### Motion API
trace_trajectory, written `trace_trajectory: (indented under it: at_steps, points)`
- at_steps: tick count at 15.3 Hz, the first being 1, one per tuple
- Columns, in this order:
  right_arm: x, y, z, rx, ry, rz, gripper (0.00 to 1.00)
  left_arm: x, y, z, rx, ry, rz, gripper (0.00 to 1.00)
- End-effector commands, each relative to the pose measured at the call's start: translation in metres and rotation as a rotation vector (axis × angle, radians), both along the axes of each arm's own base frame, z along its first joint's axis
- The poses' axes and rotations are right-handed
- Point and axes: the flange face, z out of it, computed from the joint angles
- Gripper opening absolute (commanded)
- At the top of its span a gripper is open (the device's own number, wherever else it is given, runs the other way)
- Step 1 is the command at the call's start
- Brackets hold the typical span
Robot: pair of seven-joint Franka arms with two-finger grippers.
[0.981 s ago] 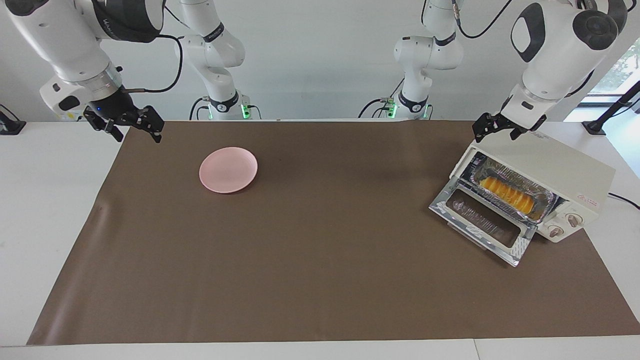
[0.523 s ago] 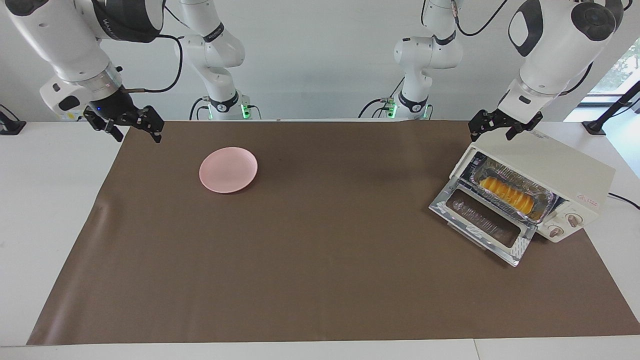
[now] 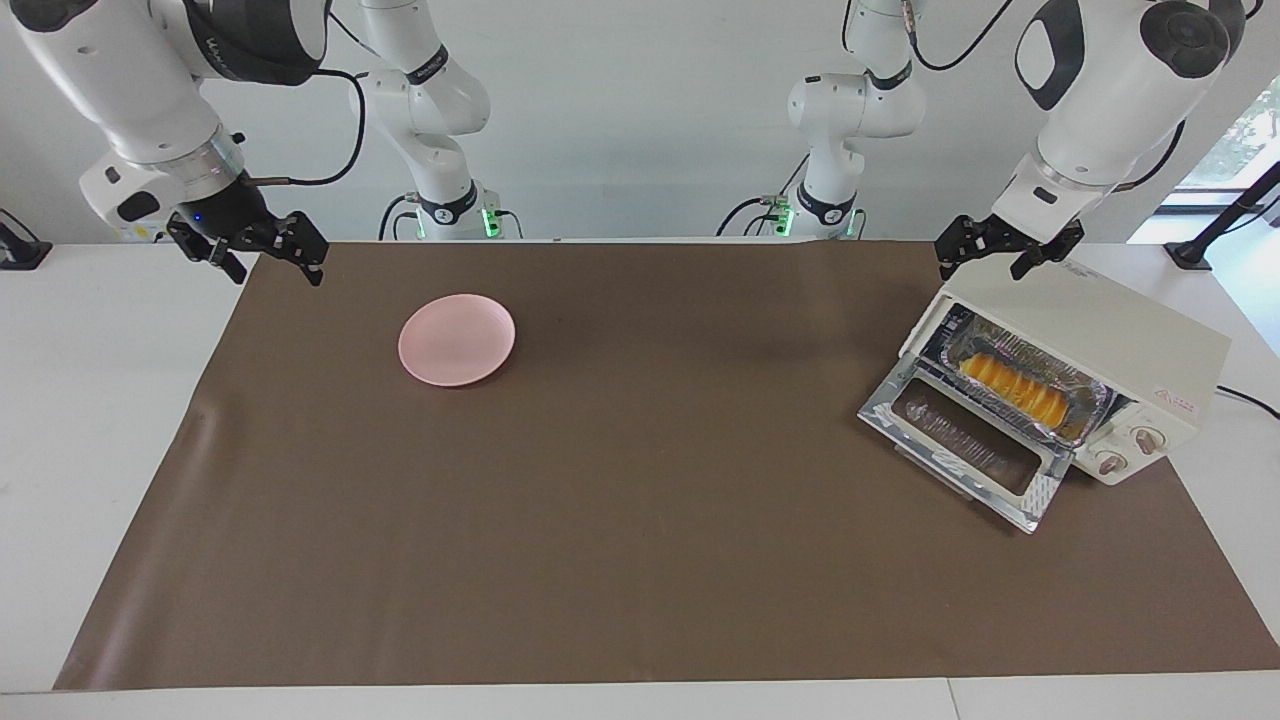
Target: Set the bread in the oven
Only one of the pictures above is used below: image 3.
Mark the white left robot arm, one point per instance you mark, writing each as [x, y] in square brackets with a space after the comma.
[1110, 110]

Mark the white wall socket box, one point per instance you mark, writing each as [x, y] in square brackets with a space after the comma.
[140, 235]

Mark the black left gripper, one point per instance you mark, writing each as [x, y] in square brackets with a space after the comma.
[1015, 238]

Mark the black angled stand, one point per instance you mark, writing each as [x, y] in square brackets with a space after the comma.
[1190, 252]

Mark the window with green view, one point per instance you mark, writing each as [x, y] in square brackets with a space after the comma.
[1250, 130]

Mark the pink plate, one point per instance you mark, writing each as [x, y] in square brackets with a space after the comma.
[455, 340]

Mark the beige oven knob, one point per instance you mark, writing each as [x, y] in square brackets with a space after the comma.
[1112, 462]
[1148, 437]

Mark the yellow twisted bread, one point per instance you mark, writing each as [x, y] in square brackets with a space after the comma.
[1010, 385]

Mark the glass oven door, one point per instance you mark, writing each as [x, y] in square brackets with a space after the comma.
[1040, 500]

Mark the small black table mount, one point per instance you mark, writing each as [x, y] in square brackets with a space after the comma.
[20, 255]

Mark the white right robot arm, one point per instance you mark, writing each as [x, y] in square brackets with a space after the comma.
[130, 90]

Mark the white toaster oven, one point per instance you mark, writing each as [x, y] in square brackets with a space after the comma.
[1150, 340]

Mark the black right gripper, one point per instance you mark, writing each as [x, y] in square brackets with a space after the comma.
[230, 220]

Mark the aluminium foil tray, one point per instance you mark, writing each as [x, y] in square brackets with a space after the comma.
[960, 335]

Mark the brown table mat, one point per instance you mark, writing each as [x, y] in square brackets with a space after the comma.
[650, 500]

